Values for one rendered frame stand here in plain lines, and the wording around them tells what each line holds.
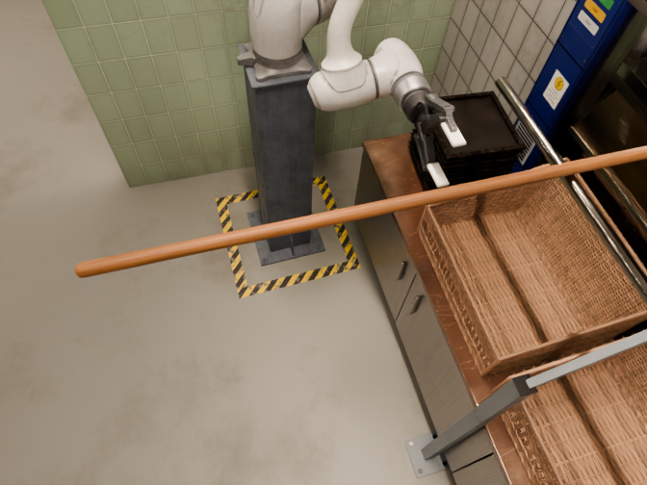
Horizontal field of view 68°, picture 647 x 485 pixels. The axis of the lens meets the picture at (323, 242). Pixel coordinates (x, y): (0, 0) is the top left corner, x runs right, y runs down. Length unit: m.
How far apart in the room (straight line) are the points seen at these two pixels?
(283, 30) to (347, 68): 0.33
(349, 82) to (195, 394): 1.40
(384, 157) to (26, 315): 1.68
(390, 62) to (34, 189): 2.09
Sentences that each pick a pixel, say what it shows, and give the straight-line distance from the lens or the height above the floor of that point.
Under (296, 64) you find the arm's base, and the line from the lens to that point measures 1.59.
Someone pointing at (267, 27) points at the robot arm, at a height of 1.16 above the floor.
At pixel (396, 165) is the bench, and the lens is 1.92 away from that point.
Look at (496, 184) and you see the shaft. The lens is 1.10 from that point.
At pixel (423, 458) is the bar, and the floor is 0.01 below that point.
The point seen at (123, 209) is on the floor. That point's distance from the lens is 2.62.
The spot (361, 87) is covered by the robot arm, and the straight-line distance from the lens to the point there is 1.25.
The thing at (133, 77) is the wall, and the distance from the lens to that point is 2.22.
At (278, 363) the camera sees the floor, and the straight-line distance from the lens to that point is 2.09.
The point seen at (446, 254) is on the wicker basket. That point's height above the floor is 0.71.
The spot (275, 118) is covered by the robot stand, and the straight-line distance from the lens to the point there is 1.66.
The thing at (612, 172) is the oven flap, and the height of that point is 0.95.
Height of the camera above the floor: 1.99
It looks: 58 degrees down
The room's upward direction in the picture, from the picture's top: 5 degrees clockwise
